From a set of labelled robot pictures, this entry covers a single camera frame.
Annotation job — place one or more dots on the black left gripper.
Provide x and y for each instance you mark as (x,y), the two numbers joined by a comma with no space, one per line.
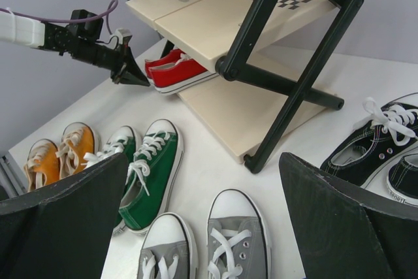
(119,61)

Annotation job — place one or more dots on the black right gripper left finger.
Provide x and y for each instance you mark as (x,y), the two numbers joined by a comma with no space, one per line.
(63,230)

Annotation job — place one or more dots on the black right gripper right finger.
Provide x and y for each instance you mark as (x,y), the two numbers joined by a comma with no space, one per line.
(344,231)

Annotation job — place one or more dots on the red sneaker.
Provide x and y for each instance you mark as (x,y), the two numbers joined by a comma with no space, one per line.
(174,77)
(172,57)

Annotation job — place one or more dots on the green sneaker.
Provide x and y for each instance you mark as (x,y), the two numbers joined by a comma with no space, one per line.
(151,176)
(124,140)

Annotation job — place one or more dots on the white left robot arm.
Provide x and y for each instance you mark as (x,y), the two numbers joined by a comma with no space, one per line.
(80,38)

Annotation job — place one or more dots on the beige three-tier shoe shelf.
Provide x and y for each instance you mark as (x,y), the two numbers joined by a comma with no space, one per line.
(226,37)

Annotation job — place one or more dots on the orange sneaker lower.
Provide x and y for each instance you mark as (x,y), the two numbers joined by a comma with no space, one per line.
(42,166)

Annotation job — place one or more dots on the orange sneaker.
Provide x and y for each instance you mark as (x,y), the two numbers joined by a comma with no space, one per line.
(42,166)
(77,140)

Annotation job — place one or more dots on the black sneaker left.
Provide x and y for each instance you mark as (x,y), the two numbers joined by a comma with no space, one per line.
(376,140)

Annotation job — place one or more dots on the black sneaker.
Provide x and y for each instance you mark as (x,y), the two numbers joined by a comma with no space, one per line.
(376,140)
(402,182)

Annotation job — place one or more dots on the black sneaker right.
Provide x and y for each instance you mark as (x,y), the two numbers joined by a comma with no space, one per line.
(402,182)

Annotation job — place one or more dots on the orange sneaker upper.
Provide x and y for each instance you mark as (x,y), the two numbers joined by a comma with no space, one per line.
(77,140)

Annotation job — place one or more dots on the grey sneaker upper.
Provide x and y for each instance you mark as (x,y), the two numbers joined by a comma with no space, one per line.
(238,240)

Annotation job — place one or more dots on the grey sneaker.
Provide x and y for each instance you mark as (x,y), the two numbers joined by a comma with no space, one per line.
(169,249)
(238,240)

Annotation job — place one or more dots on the grey sneaker lower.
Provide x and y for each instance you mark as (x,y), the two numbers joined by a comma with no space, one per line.
(169,249)

